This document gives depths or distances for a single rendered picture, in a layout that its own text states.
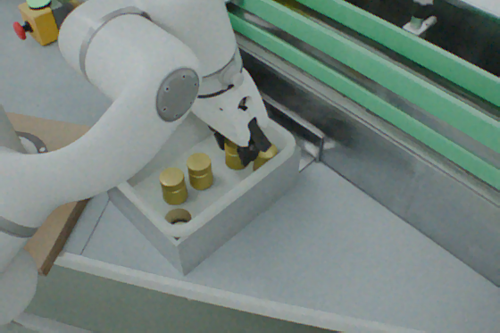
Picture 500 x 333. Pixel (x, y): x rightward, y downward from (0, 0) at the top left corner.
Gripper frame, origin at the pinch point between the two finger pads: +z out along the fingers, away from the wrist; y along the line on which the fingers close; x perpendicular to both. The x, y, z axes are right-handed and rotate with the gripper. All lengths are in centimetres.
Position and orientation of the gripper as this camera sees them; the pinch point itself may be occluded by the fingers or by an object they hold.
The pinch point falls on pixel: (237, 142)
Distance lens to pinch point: 64.4
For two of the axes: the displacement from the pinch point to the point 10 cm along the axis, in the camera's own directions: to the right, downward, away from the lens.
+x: -6.6, 6.9, -2.9
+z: 1.8, 5.2, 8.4
